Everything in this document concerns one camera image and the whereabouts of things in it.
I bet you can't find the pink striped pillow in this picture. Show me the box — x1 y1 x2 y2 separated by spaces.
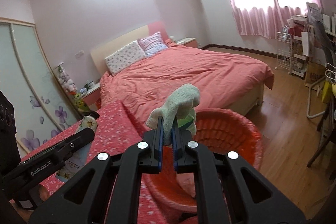
137 31 168 57

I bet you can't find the mint green sock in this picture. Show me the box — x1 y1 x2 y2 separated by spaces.
145 84 200 145

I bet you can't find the dark wooden chair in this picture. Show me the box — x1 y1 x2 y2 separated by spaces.
307 96 335 168

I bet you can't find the sliding wardrobe with flowers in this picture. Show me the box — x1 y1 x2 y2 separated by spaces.
1 19 80 157

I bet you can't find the cardboard box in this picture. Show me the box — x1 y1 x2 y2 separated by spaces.
305 62 326 87

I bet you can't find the red floral tablecloth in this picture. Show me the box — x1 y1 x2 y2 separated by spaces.
87 100 167 223

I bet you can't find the white floral pillow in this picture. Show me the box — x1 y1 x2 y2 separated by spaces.
104 40 146 76

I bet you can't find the beige pink headboard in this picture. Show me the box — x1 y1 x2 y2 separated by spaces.
91 22 169 76

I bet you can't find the wall power socket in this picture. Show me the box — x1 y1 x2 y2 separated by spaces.
75 50 84 59

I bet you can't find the cluttered desk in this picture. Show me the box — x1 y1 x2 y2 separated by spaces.
288 2 335 87

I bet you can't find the pink left nightstand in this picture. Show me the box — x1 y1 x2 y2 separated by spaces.
82 83 101 111

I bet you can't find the yellow bag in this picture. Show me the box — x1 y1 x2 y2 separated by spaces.
321 80 335 103

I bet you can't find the person's left hand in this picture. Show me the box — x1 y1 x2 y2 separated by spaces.
39 184 50 202

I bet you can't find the plush toy column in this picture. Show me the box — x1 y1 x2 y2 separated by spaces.
54 63 90 116

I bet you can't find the pink nightstand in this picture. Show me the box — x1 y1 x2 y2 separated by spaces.
176 38 198 48
82 83 101 111

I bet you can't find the pink right nightstand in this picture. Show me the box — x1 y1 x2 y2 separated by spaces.
176 38 198 48

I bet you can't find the orange plastic laundry basket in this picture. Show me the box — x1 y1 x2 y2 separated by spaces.
144 108 263 213

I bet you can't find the white wire rack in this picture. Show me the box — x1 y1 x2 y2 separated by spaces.
275 32 293 75

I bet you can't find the bed with coral duvet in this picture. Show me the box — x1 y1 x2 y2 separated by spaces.
100 41 274 124

